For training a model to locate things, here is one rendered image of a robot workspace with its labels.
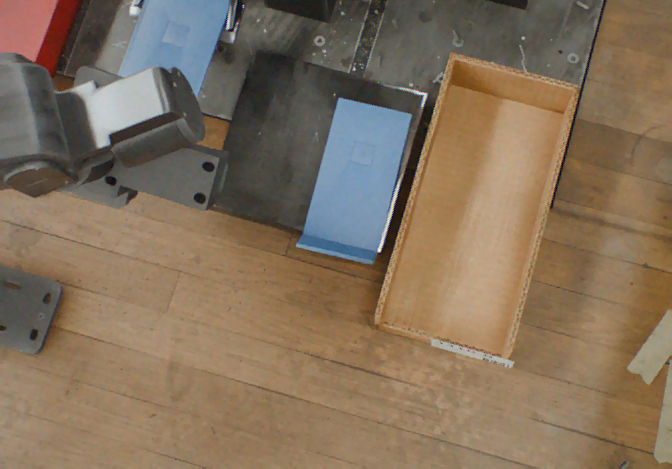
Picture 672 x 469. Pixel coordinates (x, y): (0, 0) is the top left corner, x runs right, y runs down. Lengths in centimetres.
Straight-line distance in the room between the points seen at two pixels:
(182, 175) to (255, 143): 23
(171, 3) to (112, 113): 29
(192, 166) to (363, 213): 24
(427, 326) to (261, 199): 19
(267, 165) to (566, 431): 36
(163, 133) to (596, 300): 46
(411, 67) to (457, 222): 16
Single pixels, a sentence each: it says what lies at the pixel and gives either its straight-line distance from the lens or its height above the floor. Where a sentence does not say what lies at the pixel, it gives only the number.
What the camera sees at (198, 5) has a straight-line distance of 115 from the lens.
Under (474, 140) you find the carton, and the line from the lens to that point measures 119.
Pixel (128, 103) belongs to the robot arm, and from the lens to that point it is 88.
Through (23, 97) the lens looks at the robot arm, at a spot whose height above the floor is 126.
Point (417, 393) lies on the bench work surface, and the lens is 114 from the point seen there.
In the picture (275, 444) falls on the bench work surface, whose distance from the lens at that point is 114.
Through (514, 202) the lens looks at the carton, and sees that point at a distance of 117.
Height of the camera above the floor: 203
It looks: 75 degrees down
